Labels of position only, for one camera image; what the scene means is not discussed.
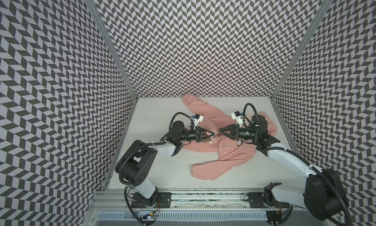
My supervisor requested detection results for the black corrugated cable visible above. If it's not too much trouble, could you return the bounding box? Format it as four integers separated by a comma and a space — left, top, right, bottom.
242, 102, 352, 226
117, 111, 193, 187

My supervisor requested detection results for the aluminium corner post left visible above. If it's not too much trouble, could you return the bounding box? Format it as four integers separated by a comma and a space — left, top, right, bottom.
83, 0, 138, 101

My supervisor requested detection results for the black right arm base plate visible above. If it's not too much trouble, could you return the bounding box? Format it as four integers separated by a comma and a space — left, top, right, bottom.
243, 192, 290, 209

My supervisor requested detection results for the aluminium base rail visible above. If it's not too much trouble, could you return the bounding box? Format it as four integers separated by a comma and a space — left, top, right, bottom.
85, 188, 335, 213

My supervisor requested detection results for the aluminium corner post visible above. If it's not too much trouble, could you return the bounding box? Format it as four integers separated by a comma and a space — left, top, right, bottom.
270, 0, 334, 101
83, 0, 138, 101

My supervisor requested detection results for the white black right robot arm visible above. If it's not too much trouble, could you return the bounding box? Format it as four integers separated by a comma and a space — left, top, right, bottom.
219, 115, 351, 226

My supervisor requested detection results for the aluminium corner post right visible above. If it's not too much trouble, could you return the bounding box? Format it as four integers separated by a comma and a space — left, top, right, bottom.
270, 0, 334, 101

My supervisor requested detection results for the black left corrugated cable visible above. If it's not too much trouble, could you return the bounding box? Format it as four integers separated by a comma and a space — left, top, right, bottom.
117, 111, 193, 187

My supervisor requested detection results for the small green circuit board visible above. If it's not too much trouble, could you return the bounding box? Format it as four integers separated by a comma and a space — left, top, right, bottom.
142, 213, 157, 221

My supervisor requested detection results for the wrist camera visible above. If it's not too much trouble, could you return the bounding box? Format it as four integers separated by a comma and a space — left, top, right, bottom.
190, 114, 204, 130
231, 111, 244, 127

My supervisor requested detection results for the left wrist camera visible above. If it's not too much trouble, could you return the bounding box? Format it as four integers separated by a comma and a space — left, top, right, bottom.
190, 114, 204, 130

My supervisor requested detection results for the black right corrugated cable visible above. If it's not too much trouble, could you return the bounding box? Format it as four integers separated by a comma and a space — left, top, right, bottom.
242, 102, 352, 226

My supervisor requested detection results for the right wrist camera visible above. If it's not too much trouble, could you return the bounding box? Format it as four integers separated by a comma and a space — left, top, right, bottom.
231, 111, 244, 127

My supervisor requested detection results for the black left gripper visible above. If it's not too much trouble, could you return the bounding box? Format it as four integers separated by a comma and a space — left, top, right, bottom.
177, 127, 213, 141

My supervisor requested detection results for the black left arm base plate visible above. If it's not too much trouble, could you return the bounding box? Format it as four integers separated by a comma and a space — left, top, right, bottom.
131, 192, 172, 208

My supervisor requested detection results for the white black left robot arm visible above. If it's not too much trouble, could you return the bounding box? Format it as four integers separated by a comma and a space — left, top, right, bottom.
115, 121, 215, 208

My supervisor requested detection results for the pink Snoopy zip jacket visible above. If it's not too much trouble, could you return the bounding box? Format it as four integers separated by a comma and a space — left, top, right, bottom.
181, 93, 278, 181

